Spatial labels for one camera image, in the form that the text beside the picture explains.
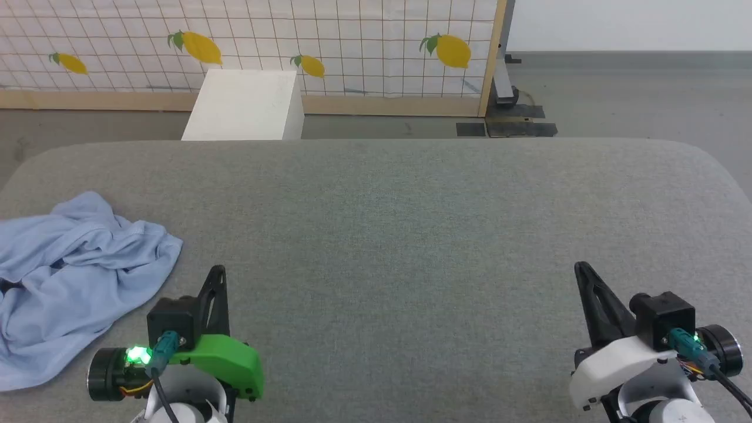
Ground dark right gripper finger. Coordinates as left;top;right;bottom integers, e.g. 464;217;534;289
575;261;638;347

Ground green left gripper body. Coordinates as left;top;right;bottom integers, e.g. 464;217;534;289
170;335;265;401

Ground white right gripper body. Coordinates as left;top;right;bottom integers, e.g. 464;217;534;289
569;336;679;411

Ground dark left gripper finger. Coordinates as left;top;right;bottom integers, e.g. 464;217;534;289
197;266;230;337

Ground light blue garment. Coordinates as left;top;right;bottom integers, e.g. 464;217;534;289
0;191;184;392

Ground grey fabric sofa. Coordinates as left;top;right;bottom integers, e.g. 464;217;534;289
0;138;752;423

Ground white box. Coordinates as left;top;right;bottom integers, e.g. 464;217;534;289
181;69;305;142

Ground lemon print partition screen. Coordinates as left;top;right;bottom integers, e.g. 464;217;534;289
0;0;507;117

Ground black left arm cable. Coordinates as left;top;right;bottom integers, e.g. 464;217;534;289
146;331;180;423

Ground grey metal post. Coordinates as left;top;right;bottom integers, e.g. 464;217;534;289
491;0;521;108

